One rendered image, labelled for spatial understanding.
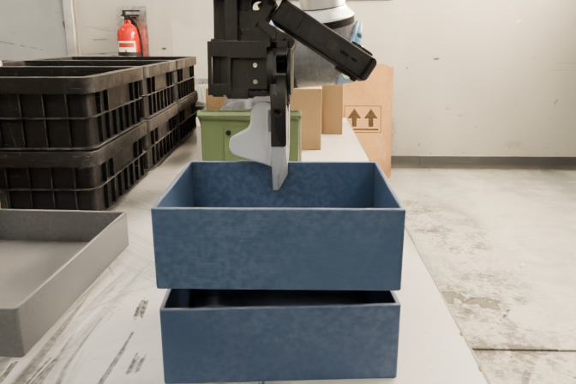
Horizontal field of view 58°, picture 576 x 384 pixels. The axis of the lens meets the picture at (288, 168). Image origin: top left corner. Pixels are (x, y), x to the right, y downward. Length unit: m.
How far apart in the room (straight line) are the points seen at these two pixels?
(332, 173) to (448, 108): 3.62
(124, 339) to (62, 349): 0.06
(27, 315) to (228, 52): 0.31
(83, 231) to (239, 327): 0.39
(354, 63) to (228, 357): 0.30
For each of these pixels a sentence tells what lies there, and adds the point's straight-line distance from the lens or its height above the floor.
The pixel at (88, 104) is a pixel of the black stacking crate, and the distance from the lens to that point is 0.84.
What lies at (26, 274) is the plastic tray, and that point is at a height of 0.70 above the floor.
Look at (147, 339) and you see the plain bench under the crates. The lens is 0.55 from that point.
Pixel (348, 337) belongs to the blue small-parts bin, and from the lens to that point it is 0.46.
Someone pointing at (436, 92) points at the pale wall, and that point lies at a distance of 4.11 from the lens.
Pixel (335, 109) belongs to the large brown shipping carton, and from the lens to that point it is 1.58.
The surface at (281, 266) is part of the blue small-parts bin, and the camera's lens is 0.42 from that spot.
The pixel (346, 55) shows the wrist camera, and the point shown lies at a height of 0.97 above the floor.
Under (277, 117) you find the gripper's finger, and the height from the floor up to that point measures 0.91.
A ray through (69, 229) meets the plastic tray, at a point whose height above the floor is 0.72.
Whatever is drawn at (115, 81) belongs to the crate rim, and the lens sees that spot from 0.92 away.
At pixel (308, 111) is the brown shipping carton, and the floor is 0.80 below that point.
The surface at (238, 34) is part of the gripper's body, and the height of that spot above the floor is 0.99.
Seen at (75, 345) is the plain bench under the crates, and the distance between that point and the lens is 0.56.
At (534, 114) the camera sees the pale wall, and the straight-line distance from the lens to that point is 4.37.
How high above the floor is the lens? 0.98
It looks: 14 degrees down
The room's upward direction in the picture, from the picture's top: straight up
